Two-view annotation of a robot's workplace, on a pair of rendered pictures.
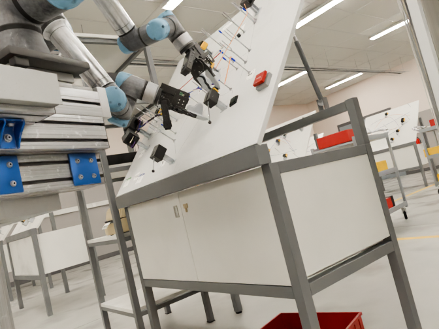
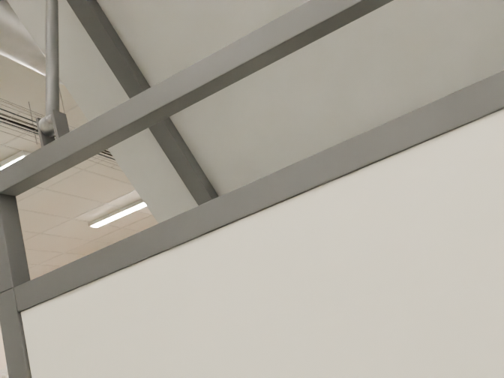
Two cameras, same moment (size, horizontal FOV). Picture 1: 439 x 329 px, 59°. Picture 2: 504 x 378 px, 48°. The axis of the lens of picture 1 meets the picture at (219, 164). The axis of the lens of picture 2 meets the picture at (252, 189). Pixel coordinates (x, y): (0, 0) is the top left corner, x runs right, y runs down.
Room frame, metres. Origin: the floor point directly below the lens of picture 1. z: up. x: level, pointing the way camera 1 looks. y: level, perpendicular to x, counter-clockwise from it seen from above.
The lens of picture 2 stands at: (2.59, -0.70, 0.58)
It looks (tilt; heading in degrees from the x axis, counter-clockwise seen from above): 17 degrees up; 149
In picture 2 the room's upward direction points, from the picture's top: 17 degrees counter-clockwise
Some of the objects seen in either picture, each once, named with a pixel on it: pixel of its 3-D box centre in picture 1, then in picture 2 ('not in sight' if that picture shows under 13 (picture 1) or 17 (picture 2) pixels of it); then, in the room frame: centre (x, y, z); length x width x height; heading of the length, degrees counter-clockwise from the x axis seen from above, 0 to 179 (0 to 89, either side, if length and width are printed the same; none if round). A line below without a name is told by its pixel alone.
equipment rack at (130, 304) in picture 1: (127, 189); not in sight; (2.57, 0.63, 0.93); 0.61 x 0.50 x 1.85; 38
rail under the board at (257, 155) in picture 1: (172, 185); not in sight; (1.70, 0.22, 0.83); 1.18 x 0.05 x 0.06; 38
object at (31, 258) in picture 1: (50, 230); not in sight; (4.55, 2.08, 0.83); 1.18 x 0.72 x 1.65; 41
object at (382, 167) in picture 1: (363, 179); not in sight; (4.30, -1.49, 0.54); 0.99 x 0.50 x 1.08; 136
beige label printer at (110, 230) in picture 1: (131, 214); not in sight; (2.44, 0.60, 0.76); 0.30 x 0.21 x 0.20; 131
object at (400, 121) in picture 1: (394, 149); not in sight; (7.99, -3.52, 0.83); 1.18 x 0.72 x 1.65; 40
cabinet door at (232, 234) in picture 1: (226, 231); not in sight; (1.50, 0.04, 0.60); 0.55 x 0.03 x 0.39; 38
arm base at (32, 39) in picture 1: (21, 52); not in sight; (0.97, 0.42, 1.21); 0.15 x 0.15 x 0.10
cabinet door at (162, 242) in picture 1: (159, 239); not in sight; (1.93, 0.37, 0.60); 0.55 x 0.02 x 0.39; 38
